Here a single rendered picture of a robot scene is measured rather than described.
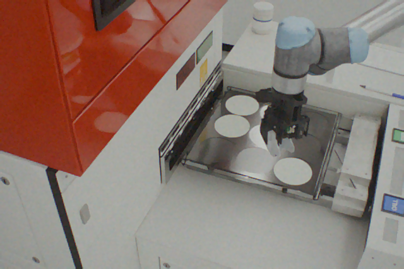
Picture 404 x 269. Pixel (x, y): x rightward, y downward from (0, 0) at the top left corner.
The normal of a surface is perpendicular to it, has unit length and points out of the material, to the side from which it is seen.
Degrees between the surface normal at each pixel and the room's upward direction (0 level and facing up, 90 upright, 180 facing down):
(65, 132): 90
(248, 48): 0
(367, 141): 0
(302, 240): 0
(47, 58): 90
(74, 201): 90
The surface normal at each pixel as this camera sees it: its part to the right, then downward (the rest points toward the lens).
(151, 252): -0.37, 0.60
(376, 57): 0.00, -0.76
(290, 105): -0.92, 0.25
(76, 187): 0.93, 0.24
